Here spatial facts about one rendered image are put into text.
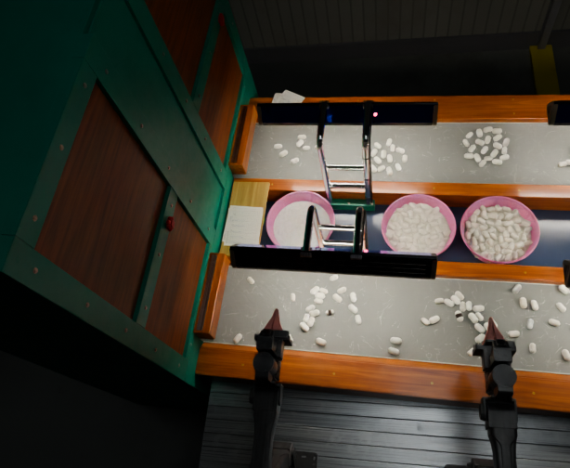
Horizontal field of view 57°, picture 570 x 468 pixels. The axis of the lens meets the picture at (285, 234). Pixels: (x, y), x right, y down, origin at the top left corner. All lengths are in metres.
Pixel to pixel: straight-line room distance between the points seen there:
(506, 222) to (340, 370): 0.81
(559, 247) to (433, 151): 0.58
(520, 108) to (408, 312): 0.96
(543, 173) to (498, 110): 0.31
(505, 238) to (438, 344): 0.46
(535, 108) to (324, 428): 1.46
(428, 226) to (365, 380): 0.62
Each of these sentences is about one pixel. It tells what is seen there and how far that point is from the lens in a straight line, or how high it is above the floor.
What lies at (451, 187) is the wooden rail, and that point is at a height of 0.77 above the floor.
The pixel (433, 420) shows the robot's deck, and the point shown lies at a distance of 1.89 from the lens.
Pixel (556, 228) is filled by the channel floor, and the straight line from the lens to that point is 2.18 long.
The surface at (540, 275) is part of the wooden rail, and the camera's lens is 1.98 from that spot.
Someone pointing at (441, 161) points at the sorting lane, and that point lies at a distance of 2.18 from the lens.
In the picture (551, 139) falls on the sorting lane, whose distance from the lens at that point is 2.31.
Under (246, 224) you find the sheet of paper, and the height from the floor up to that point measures 0.78.
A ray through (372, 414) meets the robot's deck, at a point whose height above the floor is 0.67.
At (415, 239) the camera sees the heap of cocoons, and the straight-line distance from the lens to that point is 2.00.
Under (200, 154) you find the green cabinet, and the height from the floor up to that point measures 1.11.
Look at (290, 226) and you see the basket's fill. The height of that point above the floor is 0.74.
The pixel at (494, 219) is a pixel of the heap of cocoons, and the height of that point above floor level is 0.73.
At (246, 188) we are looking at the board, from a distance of 2.14.
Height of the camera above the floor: 2.54
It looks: 62 degrees down
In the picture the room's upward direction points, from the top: 20 degrees counter-clockwise
